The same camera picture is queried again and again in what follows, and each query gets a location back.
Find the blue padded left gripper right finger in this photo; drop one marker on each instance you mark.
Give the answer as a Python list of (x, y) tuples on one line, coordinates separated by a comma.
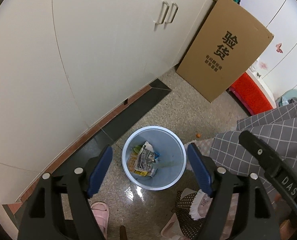
[(255, 216)]

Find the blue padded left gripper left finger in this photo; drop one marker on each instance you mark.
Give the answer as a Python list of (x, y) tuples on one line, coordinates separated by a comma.
[(59, 207)]

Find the newspaper wrapper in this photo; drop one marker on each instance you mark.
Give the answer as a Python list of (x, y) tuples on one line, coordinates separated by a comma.
[(145, 160)]

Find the blue snack wrapper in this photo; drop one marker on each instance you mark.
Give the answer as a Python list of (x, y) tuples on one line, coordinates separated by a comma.
[(156, 155)]

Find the yellow snack bag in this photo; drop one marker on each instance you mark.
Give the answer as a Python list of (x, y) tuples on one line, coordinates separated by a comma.
[(131, 165)]

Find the light blue plastic trash bin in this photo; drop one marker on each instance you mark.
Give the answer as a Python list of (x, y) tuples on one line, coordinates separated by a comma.
[(171, 163)]

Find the pink slipper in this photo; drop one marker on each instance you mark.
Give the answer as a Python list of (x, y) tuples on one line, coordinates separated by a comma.
[(100, 211)]

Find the red storage box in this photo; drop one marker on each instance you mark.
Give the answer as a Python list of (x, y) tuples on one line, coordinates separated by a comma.
[(250, 95)]

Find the tall brown cardboard box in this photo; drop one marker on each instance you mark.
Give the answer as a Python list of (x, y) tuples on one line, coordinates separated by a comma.
[(229, 42)]

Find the long white low cabinet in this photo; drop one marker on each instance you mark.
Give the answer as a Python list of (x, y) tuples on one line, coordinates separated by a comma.
[(65, 64)]

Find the teal bunk bed frame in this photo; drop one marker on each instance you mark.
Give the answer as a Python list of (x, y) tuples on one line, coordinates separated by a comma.
[(287, 98)]

